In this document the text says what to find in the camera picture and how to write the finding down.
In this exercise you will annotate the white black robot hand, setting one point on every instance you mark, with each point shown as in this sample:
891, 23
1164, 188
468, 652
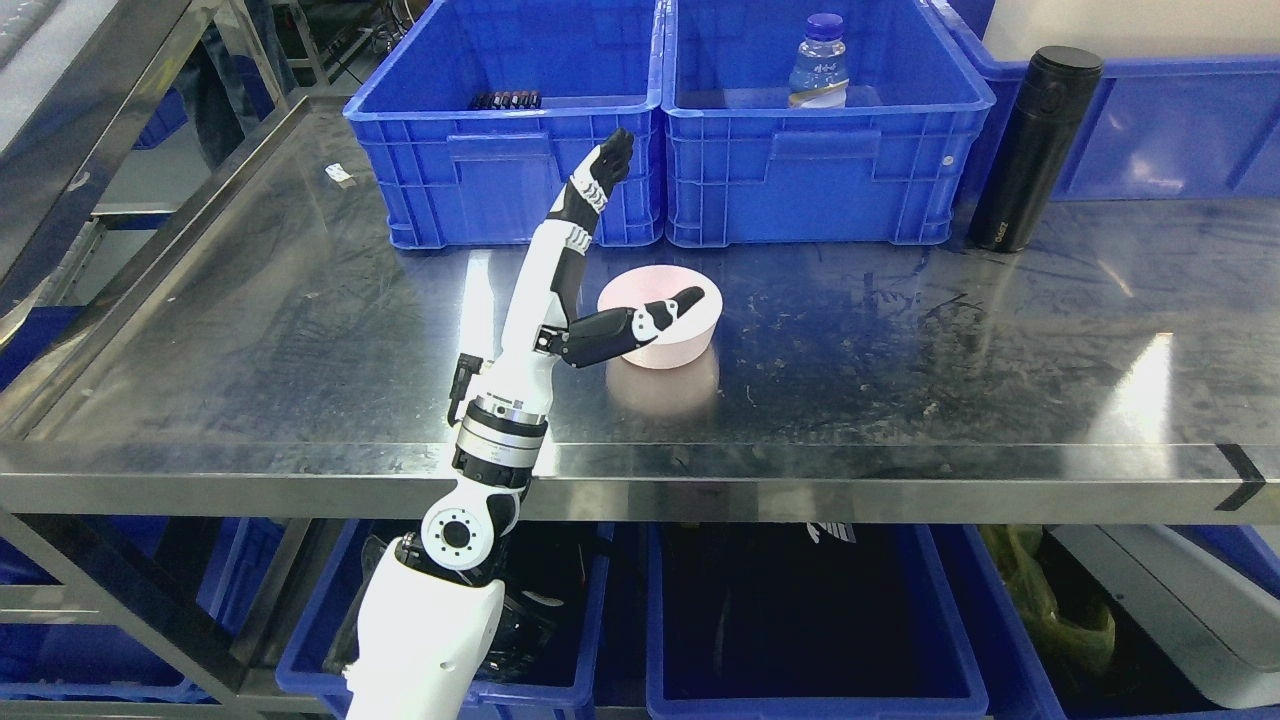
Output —
542, 325

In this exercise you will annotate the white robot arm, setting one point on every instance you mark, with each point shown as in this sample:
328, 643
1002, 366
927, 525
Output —
433, 604

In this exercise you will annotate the blue crate left on shelf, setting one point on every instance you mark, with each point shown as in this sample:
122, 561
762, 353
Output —
450, 176

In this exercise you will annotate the blue crate on shelf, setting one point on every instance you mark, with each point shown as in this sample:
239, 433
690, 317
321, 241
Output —
1178, 128
450, 176
744, 167

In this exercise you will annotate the blue crate middle on shelf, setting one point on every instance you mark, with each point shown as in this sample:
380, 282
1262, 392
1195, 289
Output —
744, 167

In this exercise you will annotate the stainless steel shelf rack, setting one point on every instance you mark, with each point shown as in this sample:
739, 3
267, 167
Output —
269, 365

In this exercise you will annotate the lower blue crate middle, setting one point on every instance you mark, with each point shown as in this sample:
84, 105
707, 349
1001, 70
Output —
945, 680

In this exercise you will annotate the blue crate right on shelf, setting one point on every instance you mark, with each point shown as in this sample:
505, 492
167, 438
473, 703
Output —
1178, 128

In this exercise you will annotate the row of black batteries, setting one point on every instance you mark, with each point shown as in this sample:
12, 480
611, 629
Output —
518, 100

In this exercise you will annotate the small white paper scrap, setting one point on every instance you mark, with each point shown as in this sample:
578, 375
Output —
339, 175

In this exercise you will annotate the lower blue crate left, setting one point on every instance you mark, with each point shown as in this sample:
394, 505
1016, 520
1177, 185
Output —
322, 640

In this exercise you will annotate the black bag in crate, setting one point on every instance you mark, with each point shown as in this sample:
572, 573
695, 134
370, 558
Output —
766, 611

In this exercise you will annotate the clear water bottle blue cap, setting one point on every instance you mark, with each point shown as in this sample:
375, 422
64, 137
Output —
820, 77

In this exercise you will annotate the black thermos flask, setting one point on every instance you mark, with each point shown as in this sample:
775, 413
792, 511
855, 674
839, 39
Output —
1048, 111

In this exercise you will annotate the green plastic bag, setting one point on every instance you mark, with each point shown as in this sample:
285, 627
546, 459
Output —
1069, 621

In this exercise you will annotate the white grey device box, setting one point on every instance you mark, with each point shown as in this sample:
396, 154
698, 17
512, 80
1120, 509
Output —
1206, 596

